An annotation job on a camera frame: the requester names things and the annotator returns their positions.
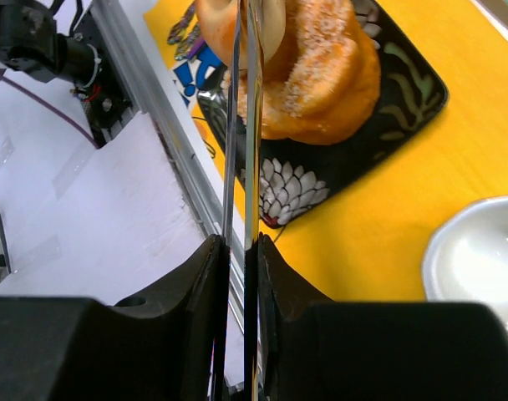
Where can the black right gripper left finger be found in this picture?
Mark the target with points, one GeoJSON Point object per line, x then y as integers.
{"type": "Point", "coordinates": [153, 345]}

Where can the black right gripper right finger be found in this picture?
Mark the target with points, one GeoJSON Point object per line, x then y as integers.
{"type": "Point", "coordinates": [315, 348]}

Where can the sugared twisted donut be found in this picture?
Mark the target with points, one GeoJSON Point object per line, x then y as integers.
{"type": "Point", "coordinates": [321, 72]}

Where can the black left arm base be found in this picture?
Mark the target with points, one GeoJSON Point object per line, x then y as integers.
{"type": "Point", "coordinates": [30, 43]}

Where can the yellow placemat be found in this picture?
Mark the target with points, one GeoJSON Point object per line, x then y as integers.
{"type": "Point", "coordinates": [367, 242]}

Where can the black floral square plate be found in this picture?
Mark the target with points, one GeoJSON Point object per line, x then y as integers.
{"type": "Point", "coordinates": [296, 177]}

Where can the pale yellow mug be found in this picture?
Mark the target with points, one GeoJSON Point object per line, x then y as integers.
{"type": "Point", "coordinates": [466, 259]}

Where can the aluminium table rail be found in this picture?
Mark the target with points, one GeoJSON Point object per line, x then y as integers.
{"type": "Point", "coordinates": [152, 89]}

